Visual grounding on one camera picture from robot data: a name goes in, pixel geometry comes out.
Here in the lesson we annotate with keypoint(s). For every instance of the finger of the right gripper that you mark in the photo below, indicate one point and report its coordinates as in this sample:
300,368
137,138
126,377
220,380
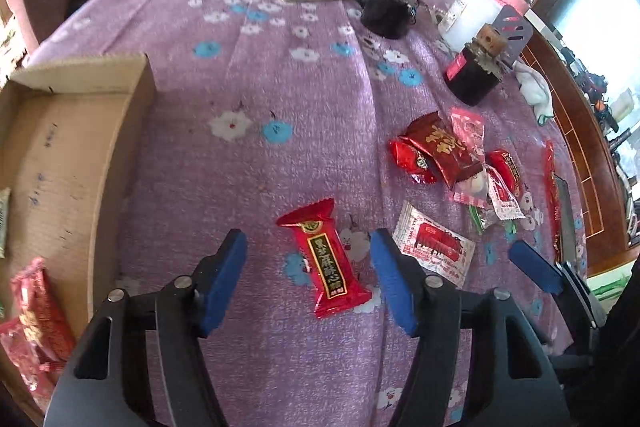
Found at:
570,292

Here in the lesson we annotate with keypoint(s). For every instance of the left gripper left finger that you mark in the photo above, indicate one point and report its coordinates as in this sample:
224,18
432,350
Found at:
137,345

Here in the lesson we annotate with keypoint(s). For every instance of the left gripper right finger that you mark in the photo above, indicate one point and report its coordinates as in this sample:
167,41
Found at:
510,381

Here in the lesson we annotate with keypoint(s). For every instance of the clear green-edged snack packet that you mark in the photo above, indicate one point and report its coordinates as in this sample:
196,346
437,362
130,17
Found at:
503,207

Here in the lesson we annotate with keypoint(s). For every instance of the dark red gold-character snack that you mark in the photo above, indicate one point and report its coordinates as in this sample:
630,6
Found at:
44,323

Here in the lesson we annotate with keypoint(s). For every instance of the white red sachet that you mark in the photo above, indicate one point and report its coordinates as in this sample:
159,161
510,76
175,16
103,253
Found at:
435,248

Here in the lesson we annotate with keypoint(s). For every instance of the small red snack packet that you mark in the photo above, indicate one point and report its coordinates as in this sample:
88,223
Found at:
504,163

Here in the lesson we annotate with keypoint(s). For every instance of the pink cartoon snack packet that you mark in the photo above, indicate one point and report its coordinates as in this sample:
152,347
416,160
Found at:
469,129

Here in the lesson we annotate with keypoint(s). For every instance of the small dark red snack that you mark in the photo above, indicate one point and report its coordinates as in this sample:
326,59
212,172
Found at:
411,161

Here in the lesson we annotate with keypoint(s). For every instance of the long red black-label snack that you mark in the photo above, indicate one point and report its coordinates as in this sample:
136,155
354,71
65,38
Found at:
336,285

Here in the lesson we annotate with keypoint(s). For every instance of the green leaf snack packet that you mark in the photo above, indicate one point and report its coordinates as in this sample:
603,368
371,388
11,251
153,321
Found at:
5,194

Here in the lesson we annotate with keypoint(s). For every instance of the black smartphone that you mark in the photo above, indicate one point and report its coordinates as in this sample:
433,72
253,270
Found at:
567,224

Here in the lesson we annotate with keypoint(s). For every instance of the red gold foil envelope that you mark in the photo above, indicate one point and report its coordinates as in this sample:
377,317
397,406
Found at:
553,201

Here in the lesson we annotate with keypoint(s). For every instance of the wooden bench backrest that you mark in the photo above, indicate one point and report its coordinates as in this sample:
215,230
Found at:
603,207

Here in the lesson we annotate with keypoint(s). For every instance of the white cloth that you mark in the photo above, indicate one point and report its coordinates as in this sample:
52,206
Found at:
535,90

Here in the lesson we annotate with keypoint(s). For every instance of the near black jar with cork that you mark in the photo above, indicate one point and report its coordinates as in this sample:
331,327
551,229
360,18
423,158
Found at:
475,71

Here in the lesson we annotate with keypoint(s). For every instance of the purple floral tablecloth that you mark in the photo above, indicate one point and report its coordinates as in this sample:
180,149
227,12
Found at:
263,107

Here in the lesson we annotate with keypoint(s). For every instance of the cardboard box tray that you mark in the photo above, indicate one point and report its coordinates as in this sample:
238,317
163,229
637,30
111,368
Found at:
70,132

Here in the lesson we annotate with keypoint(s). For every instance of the grey phone stand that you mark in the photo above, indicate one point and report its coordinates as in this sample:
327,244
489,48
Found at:
516,30

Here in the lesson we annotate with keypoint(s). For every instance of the white plastic container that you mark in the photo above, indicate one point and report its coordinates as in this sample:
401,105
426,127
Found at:
463,21

